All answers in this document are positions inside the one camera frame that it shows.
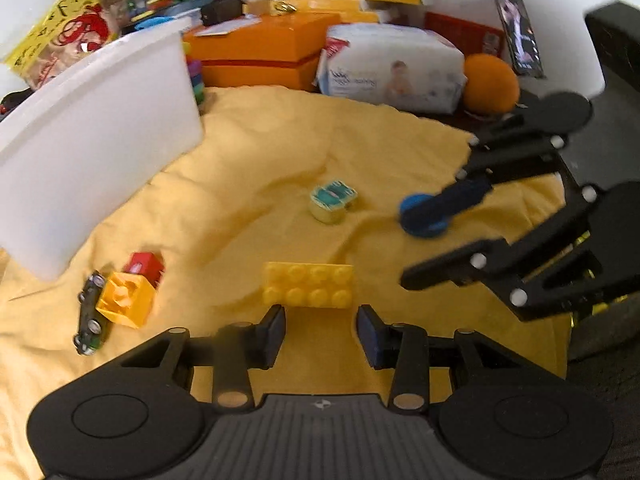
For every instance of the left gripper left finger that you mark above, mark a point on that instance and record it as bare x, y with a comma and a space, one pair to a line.
241, 347

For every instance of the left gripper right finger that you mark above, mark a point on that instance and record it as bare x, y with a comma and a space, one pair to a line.
402, 348

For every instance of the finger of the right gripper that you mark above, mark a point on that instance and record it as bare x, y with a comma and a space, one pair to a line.
487, 260
526, 144

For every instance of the yellow long brick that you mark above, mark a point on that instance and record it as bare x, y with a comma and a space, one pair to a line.
308, 285

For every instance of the blue round disc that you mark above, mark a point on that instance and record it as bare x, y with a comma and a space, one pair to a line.
416, 220

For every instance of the orange ball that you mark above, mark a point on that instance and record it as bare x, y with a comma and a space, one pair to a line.
491, 88

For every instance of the smartphone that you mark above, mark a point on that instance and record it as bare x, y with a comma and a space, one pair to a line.
520, 38

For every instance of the red box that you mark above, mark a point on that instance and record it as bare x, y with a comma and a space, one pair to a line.
468, 37

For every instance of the yellow square brick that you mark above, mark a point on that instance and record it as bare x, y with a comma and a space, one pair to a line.
126, 299

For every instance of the red small brick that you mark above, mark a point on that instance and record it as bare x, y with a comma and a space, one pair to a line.
147, 264

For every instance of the white diaper pack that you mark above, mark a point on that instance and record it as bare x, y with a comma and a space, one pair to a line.
411, 69

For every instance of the black toy car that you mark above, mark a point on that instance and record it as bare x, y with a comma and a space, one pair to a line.
93, 326

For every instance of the yellow cloth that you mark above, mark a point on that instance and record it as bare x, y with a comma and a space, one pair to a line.
241, 199

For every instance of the cream frog block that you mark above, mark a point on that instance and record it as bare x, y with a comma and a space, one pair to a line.
330, 202

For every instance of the yellow flat boxes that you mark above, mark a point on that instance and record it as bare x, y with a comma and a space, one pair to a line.
360, 11

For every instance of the orange box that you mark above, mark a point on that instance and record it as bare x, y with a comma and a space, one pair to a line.
273, 50

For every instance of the white plastic bin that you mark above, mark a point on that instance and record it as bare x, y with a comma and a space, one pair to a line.
85, 142

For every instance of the yellow red snack bag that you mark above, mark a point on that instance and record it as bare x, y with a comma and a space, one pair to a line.
67, 33

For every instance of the colourful ring stacker toy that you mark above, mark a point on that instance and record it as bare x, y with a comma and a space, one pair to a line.
195, 73

